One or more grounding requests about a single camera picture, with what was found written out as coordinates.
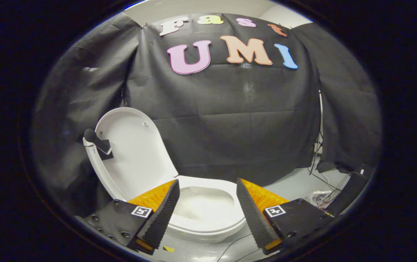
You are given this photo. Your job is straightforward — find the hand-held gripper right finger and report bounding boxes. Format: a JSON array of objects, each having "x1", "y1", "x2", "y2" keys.
[{"x1": 236, "y1": 178, "x2": 334, "y2": 255}]

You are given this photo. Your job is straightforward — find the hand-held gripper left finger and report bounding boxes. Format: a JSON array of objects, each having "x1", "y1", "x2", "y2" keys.
[{"x1": 75, "y1": 179, "x2": 181, "y2": 255}]

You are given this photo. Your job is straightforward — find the white toilet lid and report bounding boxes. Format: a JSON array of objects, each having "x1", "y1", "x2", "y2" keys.
[{"x1": 95, "y1": 107, "x2": 179, "y2": 201}]

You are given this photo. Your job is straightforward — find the white ceramic toilet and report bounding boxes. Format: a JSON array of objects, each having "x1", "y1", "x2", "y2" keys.
[{"x1": 83, "y1": 127, "x2": 247, "y2": 243}]

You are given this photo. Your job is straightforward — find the white toilet seat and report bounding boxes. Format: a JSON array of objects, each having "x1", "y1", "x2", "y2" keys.
[{"x1": 167, "y1": 175, "x2": 247, "y2": 235}]

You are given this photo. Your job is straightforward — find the black backdrop cloth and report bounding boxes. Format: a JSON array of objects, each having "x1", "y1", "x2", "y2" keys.
[{"x1": 30, "y1": 13, "x2": 382, "y2": 219}]

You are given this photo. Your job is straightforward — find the black box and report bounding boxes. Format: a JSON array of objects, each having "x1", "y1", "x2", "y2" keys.
[{"x1": 325, "y1": 164, "x2": 375, "y2": 217}]

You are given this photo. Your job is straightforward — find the thin black stand pole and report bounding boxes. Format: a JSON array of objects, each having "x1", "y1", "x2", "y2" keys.
[{"x1": 308, "y1": 91, "x2": 324, "y2": 175}]

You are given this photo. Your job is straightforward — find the black knobbed object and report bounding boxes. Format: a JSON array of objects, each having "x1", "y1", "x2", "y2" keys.
[{"x1": 84, "y1": 128, "x2": 115, "y2": 161}]

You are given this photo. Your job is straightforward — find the thin black floor cable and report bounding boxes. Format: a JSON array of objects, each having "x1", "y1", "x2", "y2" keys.
[{"x1": 217, "y1": 233, "x2": 264, "y2": 262}]

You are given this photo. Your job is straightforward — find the tangle of floor cables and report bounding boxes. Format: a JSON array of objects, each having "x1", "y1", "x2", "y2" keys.
[{"x1": 307, "y1": 166, "x2": 351, "y2": 212}]

